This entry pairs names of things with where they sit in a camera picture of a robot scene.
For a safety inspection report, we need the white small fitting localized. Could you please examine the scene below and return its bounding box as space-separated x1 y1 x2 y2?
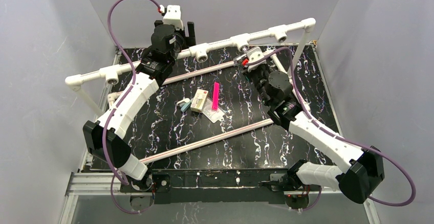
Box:
176 98 190 107

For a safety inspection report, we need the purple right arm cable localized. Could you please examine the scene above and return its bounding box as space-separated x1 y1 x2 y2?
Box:
249 46 417 207

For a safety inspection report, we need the clear plastic bag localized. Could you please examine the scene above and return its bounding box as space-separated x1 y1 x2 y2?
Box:
203 106 225 123

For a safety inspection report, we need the white PVC pipe frame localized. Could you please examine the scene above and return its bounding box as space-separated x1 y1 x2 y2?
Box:
64 17 317 165

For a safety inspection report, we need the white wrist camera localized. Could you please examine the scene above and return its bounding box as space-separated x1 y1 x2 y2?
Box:
162 5 184 31
235 47 266 70

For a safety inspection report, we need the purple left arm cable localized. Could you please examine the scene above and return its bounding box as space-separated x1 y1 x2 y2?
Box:
101 0 165 215

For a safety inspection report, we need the chrome water faucet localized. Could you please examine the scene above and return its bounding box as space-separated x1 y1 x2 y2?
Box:
233 46 249 66

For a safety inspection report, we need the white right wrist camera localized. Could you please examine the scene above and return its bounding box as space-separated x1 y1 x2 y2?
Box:
235 47 266 70

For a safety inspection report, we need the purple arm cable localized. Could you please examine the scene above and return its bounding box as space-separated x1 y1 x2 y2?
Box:
101 0 165 215
249 46 417 207

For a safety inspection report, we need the teal small fitting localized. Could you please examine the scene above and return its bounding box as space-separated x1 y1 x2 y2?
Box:
181 101 191 112

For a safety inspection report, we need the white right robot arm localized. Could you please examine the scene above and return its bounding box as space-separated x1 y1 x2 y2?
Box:
242 63 384 204

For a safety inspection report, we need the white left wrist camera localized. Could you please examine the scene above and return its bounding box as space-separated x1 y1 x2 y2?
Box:
162 5 184 31

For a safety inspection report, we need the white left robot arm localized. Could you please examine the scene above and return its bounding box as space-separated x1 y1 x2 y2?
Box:
83 20 196 191

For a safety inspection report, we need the beige small cardboard box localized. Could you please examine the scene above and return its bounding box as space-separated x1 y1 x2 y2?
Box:
190 89 209 113

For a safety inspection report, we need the pink rectangular bar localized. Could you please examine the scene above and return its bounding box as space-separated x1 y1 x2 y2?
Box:
211 82 220 111

